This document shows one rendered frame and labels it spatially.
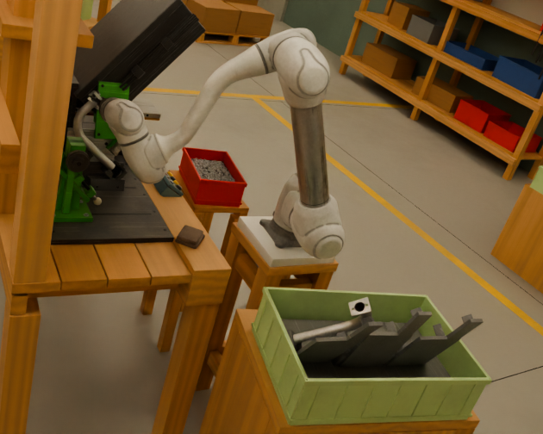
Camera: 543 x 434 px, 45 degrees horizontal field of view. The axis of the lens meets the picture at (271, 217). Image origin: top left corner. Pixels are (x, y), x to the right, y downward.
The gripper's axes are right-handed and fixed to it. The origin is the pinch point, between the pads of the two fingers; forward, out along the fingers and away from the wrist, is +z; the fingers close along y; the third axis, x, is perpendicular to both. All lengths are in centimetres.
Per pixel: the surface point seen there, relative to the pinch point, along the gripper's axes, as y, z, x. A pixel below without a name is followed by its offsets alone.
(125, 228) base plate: -32.9, -24.9, 22.8
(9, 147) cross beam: 19, -50, 32
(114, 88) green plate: -1.3, 4.5, -8.7
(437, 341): -90, -107, -21
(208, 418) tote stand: -102, -46, 47
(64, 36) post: 35, -68, 4
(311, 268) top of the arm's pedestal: -88, -42, -18
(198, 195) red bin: -59, 9, -9
